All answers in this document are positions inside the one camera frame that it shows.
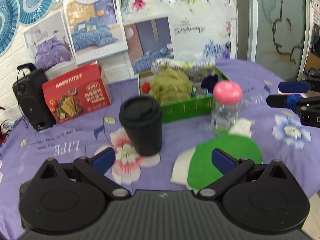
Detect floral oven mitt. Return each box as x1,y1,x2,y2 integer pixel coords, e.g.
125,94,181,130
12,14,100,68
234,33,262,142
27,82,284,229
151,58,215,84

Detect green mesh bath sponge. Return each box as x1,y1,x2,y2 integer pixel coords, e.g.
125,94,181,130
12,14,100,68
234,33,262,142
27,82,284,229
150,68,193,104

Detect green white bath mitt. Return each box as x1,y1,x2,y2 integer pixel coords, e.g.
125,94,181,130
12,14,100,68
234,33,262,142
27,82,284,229
170,118,264,191

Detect pink lid plastic jar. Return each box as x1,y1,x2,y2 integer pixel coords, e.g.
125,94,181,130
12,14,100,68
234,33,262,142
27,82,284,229
211,80,243,134

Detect cartoon painted door panel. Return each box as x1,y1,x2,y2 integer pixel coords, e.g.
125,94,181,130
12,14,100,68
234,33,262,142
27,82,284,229
247,0,308,81

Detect purple floral tablecloth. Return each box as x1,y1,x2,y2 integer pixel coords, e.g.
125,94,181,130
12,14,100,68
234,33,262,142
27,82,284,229
1,60,319,239

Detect black lidded coffee cup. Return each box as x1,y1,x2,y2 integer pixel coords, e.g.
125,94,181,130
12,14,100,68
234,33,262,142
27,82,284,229
119,96,162,157

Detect red cracker box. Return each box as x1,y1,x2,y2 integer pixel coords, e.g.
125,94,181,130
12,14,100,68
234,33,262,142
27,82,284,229
42,61,111,124

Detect dark purple scrunchie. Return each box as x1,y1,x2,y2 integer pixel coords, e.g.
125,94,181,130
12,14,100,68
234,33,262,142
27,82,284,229
201,75,219,93

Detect green white cardboard box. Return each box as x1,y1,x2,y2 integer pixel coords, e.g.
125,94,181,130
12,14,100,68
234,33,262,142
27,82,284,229
138,67,230,123

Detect red pompom ball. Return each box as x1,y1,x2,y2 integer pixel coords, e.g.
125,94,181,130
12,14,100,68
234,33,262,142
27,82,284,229
140,82,151,94

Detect black speaker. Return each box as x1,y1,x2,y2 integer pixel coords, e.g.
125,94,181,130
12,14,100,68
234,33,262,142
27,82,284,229
12,63,56,131

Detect floral white bedding package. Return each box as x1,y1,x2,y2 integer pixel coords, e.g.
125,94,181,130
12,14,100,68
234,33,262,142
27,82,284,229
120,0,237,60

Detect purple bedding poster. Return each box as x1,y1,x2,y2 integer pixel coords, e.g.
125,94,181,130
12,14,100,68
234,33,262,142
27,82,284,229
23,10,77,79

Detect blue bedding poster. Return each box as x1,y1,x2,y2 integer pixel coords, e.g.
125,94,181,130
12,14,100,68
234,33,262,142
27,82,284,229
63,0,128,66

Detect striped bedding poster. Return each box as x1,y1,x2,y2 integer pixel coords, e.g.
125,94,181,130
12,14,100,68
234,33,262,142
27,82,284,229
124,16,174,75

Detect blue paper fan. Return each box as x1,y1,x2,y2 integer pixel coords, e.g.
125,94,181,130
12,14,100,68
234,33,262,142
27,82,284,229
0,0,20,55

